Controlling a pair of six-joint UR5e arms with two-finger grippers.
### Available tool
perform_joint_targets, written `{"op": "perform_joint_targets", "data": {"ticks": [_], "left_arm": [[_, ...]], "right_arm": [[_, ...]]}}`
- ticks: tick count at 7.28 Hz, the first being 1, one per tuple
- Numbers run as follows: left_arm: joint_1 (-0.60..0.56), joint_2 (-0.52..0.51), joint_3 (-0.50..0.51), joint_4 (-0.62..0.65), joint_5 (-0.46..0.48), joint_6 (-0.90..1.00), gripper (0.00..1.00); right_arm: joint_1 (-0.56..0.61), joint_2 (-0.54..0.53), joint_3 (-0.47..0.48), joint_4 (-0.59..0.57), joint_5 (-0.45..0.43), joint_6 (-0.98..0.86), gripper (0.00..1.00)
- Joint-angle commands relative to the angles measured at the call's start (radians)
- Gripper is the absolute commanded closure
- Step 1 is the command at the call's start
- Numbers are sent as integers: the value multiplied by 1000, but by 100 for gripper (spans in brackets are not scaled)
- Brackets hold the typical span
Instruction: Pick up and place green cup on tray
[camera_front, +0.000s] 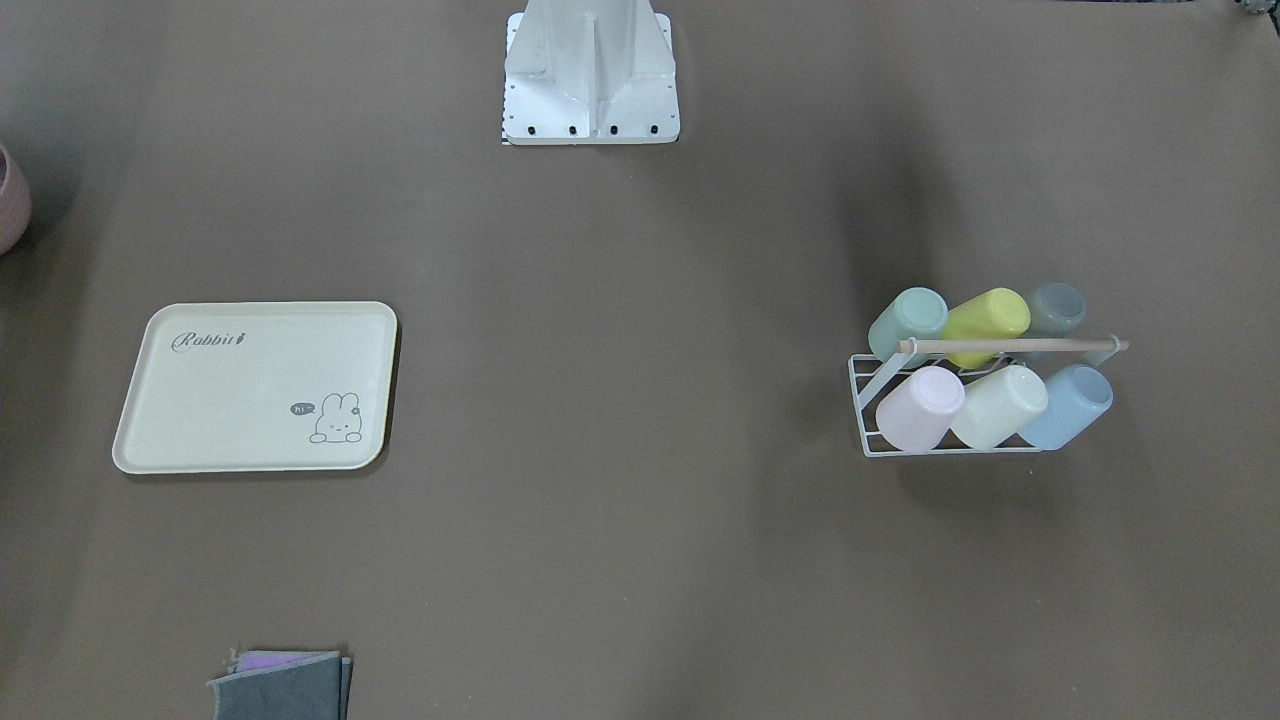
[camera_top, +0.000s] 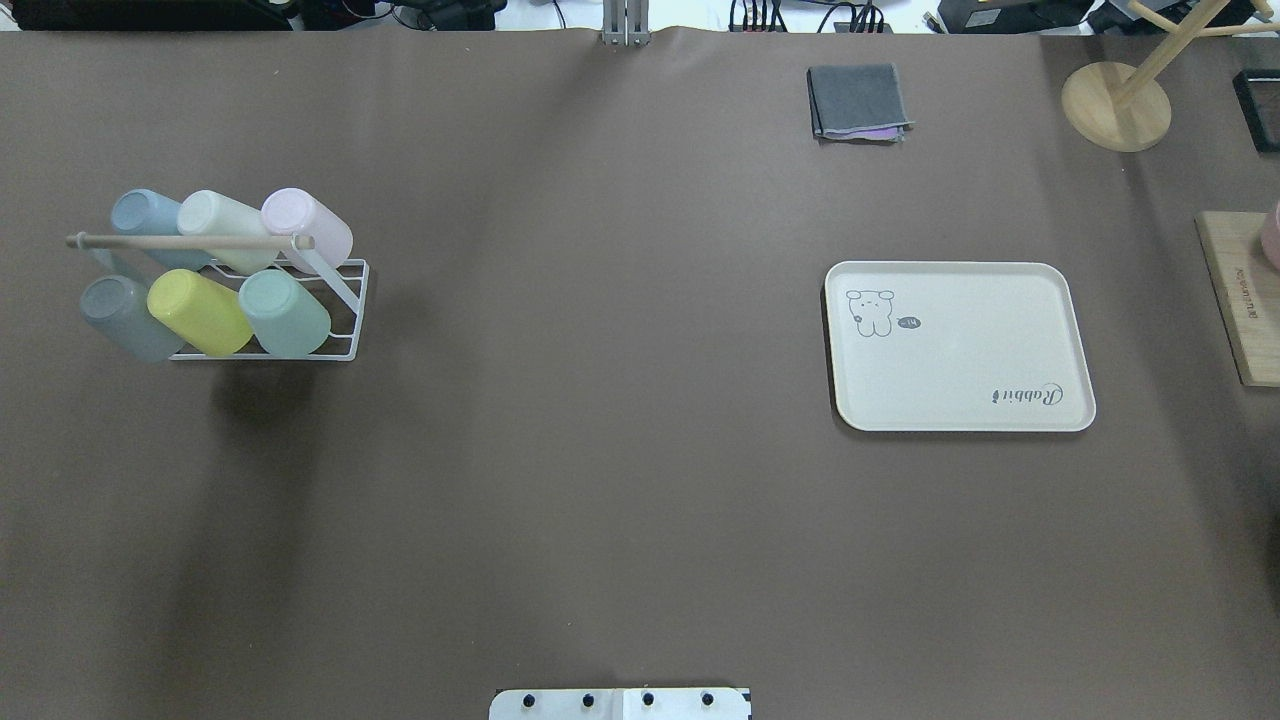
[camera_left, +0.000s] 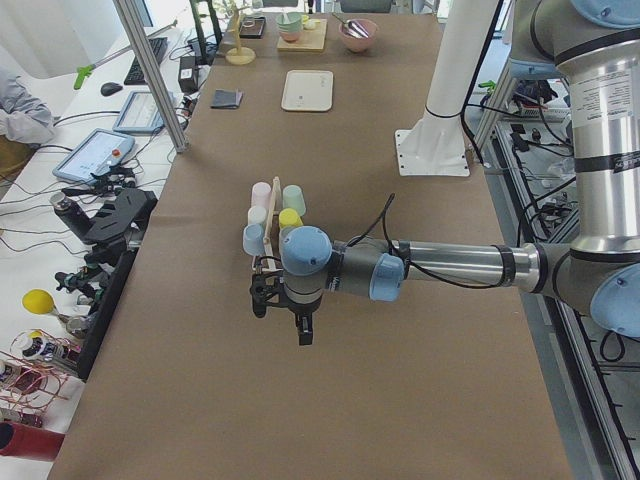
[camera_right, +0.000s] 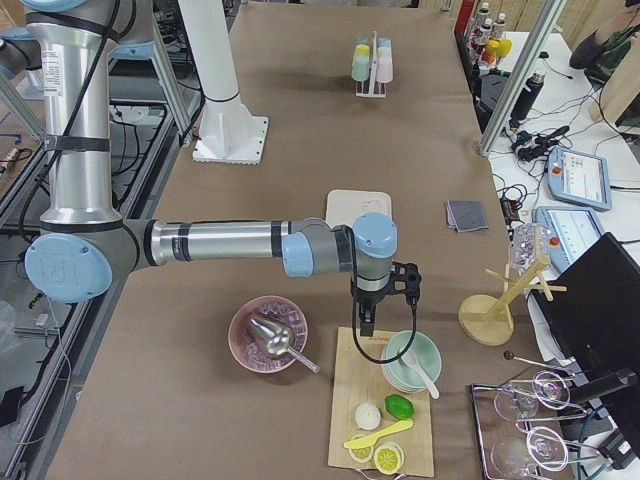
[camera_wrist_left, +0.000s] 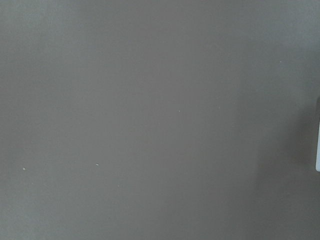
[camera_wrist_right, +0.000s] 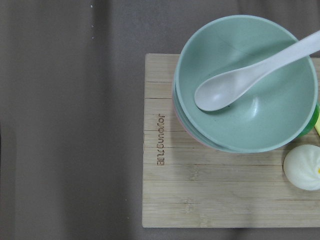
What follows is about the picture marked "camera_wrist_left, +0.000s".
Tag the cream rabbit tray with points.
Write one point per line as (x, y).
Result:
(317, 163)

